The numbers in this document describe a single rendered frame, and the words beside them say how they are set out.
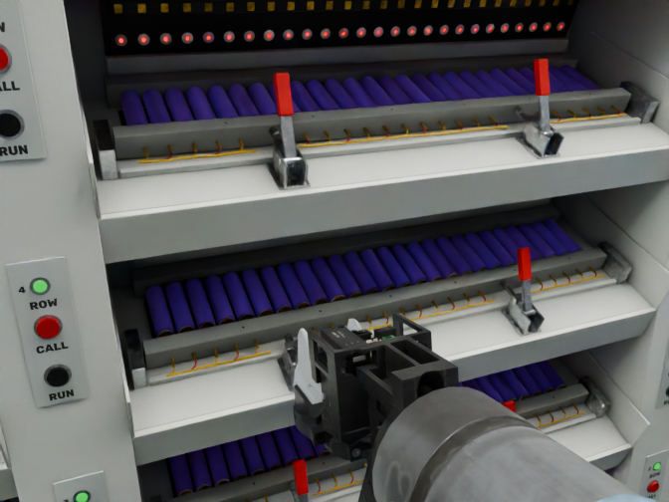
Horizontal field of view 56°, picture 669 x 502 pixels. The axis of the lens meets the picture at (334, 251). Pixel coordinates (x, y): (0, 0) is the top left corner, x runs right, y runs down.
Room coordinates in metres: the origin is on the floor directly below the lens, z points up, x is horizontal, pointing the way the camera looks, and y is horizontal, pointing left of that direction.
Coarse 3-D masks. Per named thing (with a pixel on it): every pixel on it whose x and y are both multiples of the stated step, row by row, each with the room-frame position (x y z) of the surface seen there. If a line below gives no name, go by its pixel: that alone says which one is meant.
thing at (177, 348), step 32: (576, 256) 0.72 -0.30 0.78; (416, 288) 0.64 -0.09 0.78; (448, 288) 0.64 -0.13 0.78; (480, 288) 0.66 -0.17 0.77; (256, 320) 0.57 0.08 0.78; (288, 320) 0.57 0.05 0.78; (320, 320) 0.58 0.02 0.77; (160, 352) 0.52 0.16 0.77; (192, 352) 0.54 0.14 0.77; (224, 352) 0.55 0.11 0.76; (256, 352) 0.55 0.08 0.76
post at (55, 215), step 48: (48, 0) 0.45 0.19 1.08; (48, 48) 0.45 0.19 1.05; (48, 96) 0.45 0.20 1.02; (48, 144) 0.45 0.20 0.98; (0, 192) 0.43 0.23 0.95; (48, 192) 0.44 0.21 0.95; (0, 240) 0.43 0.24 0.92; (48, 240) 0.44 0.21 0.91; (96, 240) 0.45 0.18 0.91; (0, 288) 0.43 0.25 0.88; (96, 288) 0.45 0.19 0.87; (0, 336) 0.42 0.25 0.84; (96, 336) 0.45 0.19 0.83; (0, 384) 0.42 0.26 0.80; (96, 384) 0.45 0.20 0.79; (48, 432) 0.43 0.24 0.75; (96, 432) 0.44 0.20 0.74; (48, 480) 0.43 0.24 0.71
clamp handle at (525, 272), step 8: (520, 248) 0.64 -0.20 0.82; (528, 248) 0.64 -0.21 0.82; (520, 256) 0.64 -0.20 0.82; (528, 256) 0.64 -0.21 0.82; (520, 264) 0.64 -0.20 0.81; (528, 264) 0.64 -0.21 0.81; (520, 272) 0.64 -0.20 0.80; (528, 272) 0.64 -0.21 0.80; (528, 280) 0.64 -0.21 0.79; (528, 288) 0.63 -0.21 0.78; (528, 296) 0.63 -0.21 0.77; (528, 304) 0.63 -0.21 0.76
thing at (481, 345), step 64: (192, 256) 0.65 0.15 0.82; (640, 256) 0.71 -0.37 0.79; (128, 320) 0.58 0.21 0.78; (384, 320) 0.62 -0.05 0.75; (576, 320) 0.65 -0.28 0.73; (640, 320) 0.68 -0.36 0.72; (128, 384) 0.51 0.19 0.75; (192, 384) 0.51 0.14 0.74; (256, 384) 0.52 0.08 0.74; (192, 448) 0.49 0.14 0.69
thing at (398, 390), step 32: (320, 352) 0.39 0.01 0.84; (352, 352) 0.36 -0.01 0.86; (384, 352) 0.36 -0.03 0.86; (416, 352) 0.35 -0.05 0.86; (352, 384) 0.35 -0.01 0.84; (384, 384) 0.33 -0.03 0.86; (416, 384) 0.31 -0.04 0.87; (448, 384) 0.31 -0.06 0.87; (352, 416) 0.35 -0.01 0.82; (384, 416) 0.33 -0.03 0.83; (352, 448) 0.34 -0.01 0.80
